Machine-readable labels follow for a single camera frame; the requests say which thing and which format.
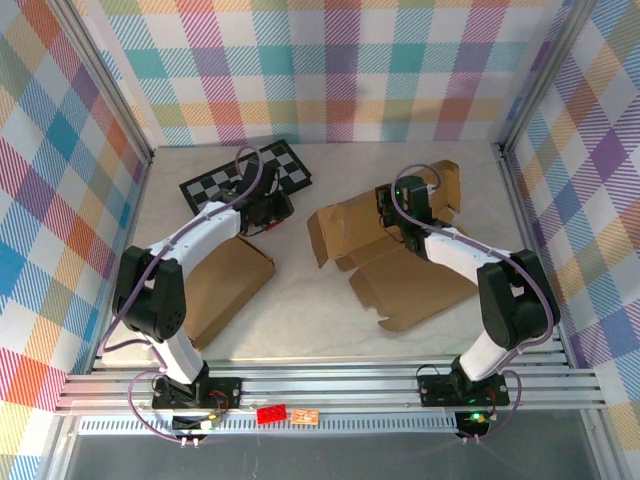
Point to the brown cardboard box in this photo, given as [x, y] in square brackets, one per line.
[225, 285]
[410, 295]

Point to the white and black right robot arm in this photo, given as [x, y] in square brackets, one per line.
[460, 252]

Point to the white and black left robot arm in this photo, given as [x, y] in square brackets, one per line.
[200, 232]

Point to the long red toy brick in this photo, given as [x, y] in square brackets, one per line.
[270, 226]

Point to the black and grey checkerboard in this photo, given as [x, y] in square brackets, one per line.
[290, 165]

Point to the small red toy brick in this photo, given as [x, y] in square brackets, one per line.
[271, 414]

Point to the small orange card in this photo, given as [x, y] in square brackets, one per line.
[304, 416]

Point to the black connector board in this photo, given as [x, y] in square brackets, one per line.
[190, 424]
[472, 422]

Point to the aluminium side rail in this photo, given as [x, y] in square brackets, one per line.
[141, 190]
[512, 185]

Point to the aluminium corner post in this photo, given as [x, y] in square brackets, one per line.
[545, 75]
[127, 120]

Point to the aluminium rail frame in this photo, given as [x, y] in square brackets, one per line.
[325, 385]

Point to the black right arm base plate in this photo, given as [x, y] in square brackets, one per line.
[435, 390]

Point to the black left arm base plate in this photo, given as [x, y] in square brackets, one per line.
[225, 392]

